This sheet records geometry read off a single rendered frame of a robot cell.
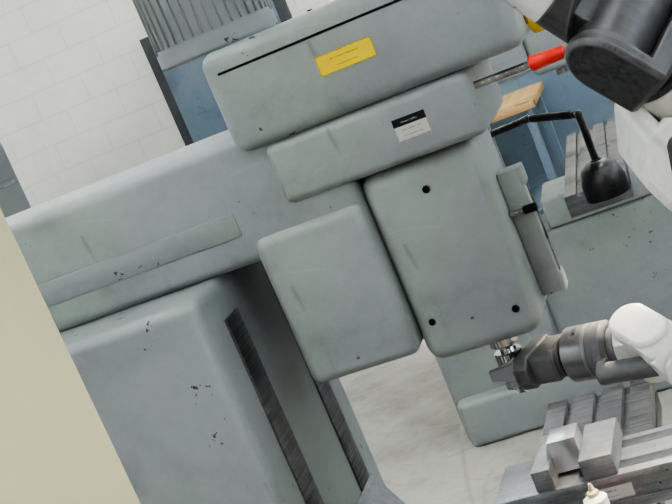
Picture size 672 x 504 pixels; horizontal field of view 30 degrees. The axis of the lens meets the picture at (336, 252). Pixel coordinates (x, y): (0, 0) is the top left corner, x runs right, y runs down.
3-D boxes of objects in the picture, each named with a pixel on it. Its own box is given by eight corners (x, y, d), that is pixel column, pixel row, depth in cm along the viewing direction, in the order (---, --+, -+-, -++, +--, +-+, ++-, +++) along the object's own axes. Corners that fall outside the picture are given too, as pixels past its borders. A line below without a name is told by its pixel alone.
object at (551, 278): (568, 281, 200) (521, 161, 196) (567, 289, 197) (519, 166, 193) (544, 289, 202) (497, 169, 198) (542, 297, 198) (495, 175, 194)
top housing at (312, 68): (541, 23, 201) (505, -74, 198) (527, 45, 176) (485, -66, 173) (281, 125, 216) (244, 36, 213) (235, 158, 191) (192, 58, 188)
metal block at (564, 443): (588, 451, 225) (577, 422, 224) (585, 466, 220) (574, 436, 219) (561, 458, 227) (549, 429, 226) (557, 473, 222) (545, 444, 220)
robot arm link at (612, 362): (587, 310, 196) (654, 296, 189) (617, 354, 201) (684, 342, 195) (574, 366, 189) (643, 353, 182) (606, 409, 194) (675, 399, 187)
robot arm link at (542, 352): (534, 321, 207) (599, 307, 200) (555, 373, 208) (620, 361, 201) (504, 354, 197) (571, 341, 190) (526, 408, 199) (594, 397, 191)
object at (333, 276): (445, 303, 217) (389, 166, 212) (422, 354, 195) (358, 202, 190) (346, 335, 223) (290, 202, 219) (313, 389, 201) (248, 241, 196)
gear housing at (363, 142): (507, 103, 205) (485, 45, 203) (490, 132, 182) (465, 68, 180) (324, 171, 215) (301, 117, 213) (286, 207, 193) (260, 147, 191)
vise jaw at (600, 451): (623, 435, 227) (616, 416, 227) (618, 473, 214) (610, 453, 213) (591, 443, 229) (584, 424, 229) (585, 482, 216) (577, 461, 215)
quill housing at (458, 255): (555, 289, 210) (486, 112, 204) (546, 332, 191) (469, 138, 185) (450, 323, 216) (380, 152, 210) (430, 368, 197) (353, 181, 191)
